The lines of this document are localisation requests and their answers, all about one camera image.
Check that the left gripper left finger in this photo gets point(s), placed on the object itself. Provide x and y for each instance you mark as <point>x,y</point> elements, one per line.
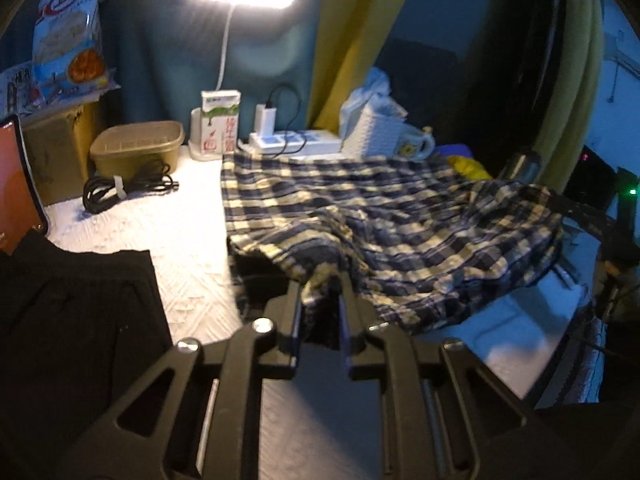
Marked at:
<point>195,413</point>

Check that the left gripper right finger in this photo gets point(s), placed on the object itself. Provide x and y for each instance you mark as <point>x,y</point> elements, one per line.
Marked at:
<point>445,414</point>

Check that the steel thermos bottle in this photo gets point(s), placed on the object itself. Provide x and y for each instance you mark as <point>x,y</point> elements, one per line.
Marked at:
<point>523,167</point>

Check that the yellow curtain right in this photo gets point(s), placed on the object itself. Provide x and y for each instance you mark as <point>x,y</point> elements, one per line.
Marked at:
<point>565,126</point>

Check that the yellow curtain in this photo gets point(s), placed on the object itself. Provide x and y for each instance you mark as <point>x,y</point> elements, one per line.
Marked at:
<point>351,34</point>
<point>565,126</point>

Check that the folded black garment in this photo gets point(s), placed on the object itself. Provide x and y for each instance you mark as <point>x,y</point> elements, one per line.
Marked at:
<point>77,329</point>

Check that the yellow snack bag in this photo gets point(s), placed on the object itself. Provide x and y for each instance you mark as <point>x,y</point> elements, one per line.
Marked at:
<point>468,168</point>

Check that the white bear mug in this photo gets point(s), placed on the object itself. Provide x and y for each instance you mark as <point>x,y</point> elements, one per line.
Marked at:
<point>414,143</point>

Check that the tablet with red screen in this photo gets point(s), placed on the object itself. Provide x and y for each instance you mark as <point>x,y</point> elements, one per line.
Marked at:
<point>21,207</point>

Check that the white perforated basket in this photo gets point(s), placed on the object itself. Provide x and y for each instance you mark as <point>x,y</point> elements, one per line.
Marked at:
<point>367,133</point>

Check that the brown plastic food container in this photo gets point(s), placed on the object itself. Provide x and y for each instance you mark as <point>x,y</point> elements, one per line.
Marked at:
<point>127,149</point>

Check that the white power strip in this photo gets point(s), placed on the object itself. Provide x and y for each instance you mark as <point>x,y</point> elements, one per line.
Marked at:
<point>295,143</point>

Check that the white usb charger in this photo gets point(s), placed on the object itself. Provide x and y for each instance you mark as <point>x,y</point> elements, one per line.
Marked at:
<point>265,119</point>

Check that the cardboard box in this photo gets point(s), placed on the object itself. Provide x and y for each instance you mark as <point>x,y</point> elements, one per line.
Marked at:
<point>58,147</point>

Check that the white milk carton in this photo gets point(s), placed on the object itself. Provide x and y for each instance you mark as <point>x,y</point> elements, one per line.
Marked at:
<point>219,121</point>

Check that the yellow curtain left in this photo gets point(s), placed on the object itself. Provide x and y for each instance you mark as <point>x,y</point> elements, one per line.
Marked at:
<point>351,34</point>

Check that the grey curtain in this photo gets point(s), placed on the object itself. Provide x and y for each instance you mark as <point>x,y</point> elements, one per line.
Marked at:
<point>166,52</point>

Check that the snack chips bag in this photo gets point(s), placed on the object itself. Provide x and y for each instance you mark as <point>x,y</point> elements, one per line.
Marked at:
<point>67,55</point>

